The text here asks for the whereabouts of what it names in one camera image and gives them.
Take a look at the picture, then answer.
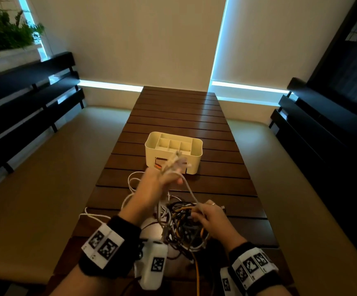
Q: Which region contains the person's right hand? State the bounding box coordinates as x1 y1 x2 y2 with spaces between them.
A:
191 199 247 253

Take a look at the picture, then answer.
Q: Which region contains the person's left hand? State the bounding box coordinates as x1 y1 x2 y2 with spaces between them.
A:
118 166 185 227

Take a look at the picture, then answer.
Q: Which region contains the white cable bundle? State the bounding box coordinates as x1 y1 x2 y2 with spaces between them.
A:
161 150 201 210

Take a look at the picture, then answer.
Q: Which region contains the person's right forearm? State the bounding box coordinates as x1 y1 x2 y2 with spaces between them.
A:
254 282 294 296

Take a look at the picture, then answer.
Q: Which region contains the person's left forearm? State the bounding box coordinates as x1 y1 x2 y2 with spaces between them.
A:
49 264 129 296

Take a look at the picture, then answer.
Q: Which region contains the white compartment organizer box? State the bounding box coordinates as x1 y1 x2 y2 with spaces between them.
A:
145 131 204 175

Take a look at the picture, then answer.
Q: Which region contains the black right wristband with markers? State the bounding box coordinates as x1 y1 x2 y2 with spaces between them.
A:
227 242 283 296

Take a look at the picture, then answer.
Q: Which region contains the black wristband with markers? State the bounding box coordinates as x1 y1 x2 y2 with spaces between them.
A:
227 242 283 296
78 215 142 278

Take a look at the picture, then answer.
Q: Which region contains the black left wristband with markers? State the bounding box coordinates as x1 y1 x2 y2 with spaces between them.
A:
78 215 142 278

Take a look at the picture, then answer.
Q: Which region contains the wide beige roller blind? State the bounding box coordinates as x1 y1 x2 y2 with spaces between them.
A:
27 0 228 92

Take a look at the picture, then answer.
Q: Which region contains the black slatted bench backrest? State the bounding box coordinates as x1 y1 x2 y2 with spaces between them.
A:
0 52 86 183
269 77 357 272

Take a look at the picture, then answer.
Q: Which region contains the narrow beige roller blind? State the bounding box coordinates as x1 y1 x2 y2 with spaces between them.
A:
212 0 357 90

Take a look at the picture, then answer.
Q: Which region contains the white planter box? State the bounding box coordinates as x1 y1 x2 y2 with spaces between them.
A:
0 44 43 78

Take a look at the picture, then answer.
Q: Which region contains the dark framed glass panel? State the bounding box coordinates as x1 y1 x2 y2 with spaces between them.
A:
306 0 357 124

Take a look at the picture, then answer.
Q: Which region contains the green potted plant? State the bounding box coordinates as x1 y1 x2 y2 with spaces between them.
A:
0 0 45 56

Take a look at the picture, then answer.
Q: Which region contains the tangle of dark cables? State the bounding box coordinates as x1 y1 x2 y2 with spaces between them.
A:
121 199 227 261

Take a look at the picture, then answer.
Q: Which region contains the white looped cable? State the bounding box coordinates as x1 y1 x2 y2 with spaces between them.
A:
79 171 146 221

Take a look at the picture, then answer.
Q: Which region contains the orange cable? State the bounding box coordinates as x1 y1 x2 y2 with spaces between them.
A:
191 251 201 296

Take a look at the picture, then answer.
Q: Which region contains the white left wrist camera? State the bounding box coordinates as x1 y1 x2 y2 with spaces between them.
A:
134 240 169 291

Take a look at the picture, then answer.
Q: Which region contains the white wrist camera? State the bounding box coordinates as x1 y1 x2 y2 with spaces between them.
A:
134 240 169 291
220 267 238 296

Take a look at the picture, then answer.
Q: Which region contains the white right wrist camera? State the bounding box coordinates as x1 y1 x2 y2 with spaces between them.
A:
220 267 238 296

